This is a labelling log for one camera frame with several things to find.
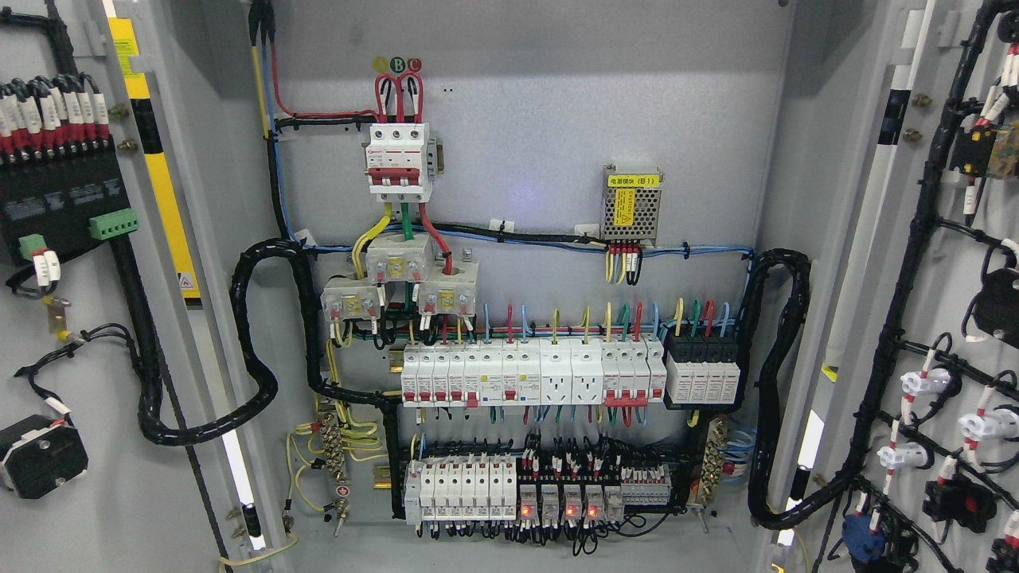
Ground grey cabinet door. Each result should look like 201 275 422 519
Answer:
1 1 257 572
745 1 1017 572

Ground white current transformers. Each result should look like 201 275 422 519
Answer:
321 232 479 327

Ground white breaker row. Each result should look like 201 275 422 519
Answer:
400 335 667 407

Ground metal mesh power supply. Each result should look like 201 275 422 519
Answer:
600 162 665 244

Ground red main circuit breaker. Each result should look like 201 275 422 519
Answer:
365 123 434 204

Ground black surge protector block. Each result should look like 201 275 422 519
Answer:
665 333 743 413

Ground relay and terminal row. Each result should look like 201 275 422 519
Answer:
403 433 688 540

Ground black digital power meter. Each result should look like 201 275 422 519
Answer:
1 73 132 266

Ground black left cable conduit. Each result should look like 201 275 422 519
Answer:
111 237 403 446

